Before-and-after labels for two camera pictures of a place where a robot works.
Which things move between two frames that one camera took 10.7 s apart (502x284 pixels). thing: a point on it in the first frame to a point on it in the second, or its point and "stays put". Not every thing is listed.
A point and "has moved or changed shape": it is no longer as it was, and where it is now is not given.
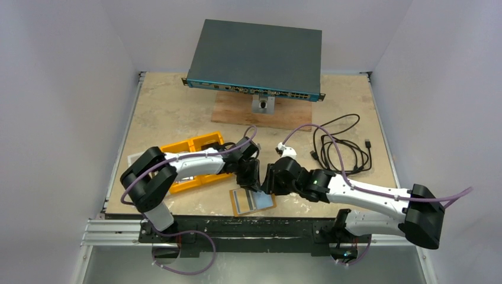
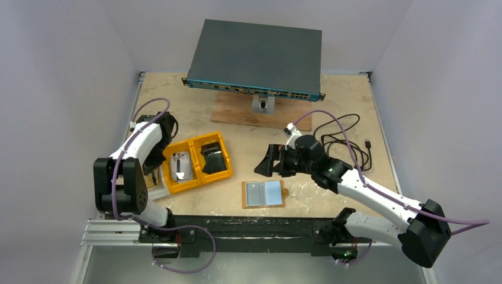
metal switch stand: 266,105 stays put
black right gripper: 270,178 to 280,160
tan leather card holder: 244,201 has moved or changed shape
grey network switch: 275,61 stays put
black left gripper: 252,181 to 151,163
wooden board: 237,108 stays put
